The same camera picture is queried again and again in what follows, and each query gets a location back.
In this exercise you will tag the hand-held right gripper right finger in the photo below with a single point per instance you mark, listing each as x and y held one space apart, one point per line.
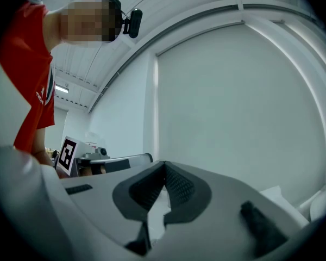
222 200

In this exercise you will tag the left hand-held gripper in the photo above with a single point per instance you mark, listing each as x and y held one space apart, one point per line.
68 155

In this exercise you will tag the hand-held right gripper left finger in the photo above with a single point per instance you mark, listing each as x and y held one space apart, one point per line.
97 197

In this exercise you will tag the person's left forearm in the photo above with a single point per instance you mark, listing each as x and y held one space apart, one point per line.
42 148

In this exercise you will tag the person's left hand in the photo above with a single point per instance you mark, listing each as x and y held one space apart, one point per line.
85 172

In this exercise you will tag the white rounded fixture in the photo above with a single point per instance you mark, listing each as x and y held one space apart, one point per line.
320 202

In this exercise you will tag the ceiling strip light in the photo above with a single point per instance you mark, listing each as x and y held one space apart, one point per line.
62 89

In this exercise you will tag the person's red shirt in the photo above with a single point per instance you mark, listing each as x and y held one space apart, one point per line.
24 72

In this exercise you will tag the person's head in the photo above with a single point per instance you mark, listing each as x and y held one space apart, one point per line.
78 20

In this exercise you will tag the black head-worn camera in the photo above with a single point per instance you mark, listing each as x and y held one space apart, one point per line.
134 23

